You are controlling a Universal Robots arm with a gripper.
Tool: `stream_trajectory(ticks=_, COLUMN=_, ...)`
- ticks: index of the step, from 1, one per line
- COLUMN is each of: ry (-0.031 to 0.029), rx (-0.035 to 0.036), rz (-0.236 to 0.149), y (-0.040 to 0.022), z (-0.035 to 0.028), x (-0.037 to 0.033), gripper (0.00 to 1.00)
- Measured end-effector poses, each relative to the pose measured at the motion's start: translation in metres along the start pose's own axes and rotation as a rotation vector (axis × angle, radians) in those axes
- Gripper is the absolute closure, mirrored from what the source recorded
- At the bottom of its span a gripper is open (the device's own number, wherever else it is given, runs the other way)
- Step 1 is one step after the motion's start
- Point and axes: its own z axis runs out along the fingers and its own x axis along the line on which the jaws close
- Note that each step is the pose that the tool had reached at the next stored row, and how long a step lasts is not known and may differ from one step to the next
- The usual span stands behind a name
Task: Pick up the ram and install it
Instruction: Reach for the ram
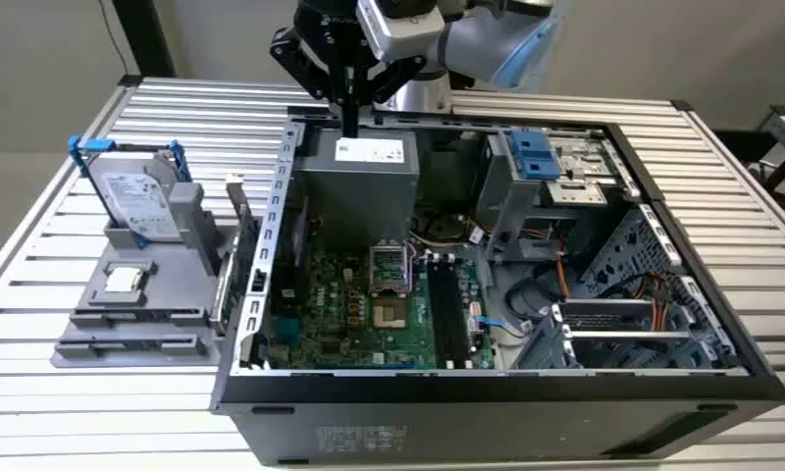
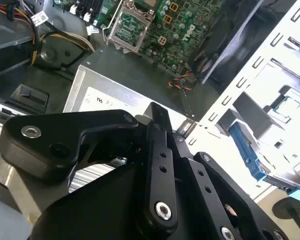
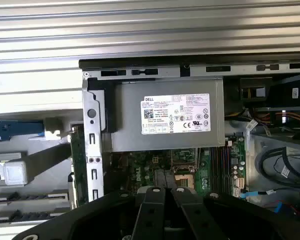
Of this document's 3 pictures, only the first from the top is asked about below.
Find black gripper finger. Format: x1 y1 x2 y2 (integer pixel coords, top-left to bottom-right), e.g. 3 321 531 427
349 54 428 139
268 27 352 139

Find black RAM slot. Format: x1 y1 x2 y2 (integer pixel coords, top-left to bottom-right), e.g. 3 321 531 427
428 254 449 370
449 254 471 370
443 254 464 370
435 254 457 370

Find blue drive latch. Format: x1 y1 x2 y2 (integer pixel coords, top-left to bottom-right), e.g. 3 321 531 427
519 154 561 181
511 130 551 159

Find grey power supply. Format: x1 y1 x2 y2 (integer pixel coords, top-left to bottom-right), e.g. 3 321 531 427
292 128 421 251

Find silver drive cage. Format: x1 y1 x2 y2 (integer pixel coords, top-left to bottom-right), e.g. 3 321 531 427
473 128 633 261

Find blue disk carrier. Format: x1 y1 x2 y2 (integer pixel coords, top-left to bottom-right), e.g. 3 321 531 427
67 134 195 246

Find green graphics card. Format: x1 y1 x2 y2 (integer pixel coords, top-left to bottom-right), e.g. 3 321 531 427
212 172 264 340

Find metal socket cover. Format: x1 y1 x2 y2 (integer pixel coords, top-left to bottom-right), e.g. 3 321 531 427
369 238 412 295

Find green motherboard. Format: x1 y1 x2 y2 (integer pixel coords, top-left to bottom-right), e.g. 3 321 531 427
264 249 499 372

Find grey parts rack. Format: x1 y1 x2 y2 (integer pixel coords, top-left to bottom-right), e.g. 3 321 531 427
49 182 237 369

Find CPU socket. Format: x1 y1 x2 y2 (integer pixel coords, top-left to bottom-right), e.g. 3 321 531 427
372 298 411 335

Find silver CPU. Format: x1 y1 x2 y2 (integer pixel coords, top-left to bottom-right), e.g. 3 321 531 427
104 267 149 293

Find metal disk bay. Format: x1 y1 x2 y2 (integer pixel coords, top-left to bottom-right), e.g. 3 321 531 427
513 296 741 370

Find black PC case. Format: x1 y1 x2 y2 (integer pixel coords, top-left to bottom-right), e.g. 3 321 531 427
208 105 785 467

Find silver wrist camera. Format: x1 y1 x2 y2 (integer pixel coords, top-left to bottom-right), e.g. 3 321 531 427
355 0 448 61

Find black post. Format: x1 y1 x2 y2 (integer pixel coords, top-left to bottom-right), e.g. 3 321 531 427
127 0 177 79

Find wire locking lever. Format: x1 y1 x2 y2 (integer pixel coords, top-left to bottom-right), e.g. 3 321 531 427
392 237 415 296

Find black cables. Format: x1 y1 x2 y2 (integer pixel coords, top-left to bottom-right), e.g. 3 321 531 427
504 279 568 340

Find red orange wire bundle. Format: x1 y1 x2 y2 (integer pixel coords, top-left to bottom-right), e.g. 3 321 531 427
631 272 679 338

